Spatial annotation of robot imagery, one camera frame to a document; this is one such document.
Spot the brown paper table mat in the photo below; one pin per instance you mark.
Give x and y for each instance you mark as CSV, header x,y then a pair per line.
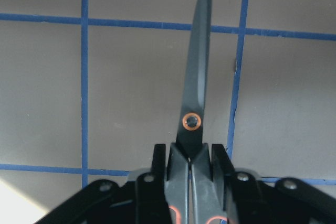
x,y
88,87

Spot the black scissors orange pivot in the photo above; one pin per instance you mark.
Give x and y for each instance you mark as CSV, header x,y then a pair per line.
x,y
189,186

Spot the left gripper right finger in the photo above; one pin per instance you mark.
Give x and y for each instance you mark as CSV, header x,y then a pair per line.
x,y
248,200

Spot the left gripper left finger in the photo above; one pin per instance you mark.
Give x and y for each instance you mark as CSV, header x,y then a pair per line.
x,y
103,201

